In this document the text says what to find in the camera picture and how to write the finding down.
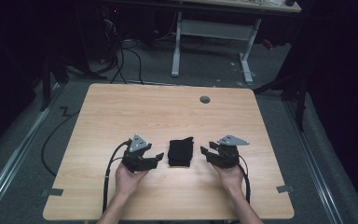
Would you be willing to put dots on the metal floor rail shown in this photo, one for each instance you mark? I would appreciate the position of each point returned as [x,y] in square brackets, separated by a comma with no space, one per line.
[317,168]
[15,155]

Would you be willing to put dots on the grey round table grommet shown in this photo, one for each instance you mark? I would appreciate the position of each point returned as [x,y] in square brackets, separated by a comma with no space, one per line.
[204,99]

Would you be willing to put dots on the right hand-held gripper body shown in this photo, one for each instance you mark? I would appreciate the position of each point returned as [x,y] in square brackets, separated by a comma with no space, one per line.
[228,155]

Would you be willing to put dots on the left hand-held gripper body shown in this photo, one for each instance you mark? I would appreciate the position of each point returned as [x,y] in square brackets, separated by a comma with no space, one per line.
[133,158]

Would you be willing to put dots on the wooden desk with white frame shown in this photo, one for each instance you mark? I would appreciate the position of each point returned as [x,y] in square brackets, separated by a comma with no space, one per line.
[214,29]

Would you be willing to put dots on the person's right hand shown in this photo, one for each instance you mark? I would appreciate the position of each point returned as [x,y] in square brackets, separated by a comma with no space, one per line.
[233,180]

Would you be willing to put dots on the small red object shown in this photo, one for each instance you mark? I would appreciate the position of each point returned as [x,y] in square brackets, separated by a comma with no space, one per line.
[267,44]

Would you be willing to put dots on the person's left hand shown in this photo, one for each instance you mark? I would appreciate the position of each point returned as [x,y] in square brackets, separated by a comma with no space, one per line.
[126,182]

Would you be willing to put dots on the grey tape strip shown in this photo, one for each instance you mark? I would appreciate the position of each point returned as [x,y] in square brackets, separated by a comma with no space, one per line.
[285,188]
[52,192]

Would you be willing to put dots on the black metal stand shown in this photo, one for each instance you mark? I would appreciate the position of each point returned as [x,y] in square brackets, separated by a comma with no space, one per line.
[46,84]
[301,93]

